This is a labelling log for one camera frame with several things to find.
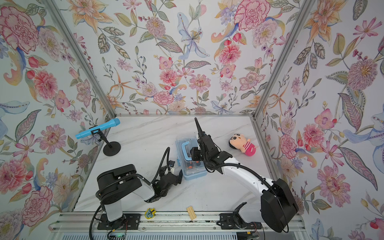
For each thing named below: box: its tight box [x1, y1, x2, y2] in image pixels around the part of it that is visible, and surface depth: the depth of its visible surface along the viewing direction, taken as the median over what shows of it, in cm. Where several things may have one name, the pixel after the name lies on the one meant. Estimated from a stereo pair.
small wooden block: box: [186, 206, 197, 220], surface depth 78 cm
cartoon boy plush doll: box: [229, 133, 259, 157], surface depth 99 cm
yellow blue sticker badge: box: [144, 207, 157, 220], surface depth 78 cm
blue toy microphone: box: [75, 118, 121, 139], surface depth 86 cm
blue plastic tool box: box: [175, 137, 208, 180], surface depth 86 cm
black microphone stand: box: [90, 128, 122, 157], surface depth 103 cm
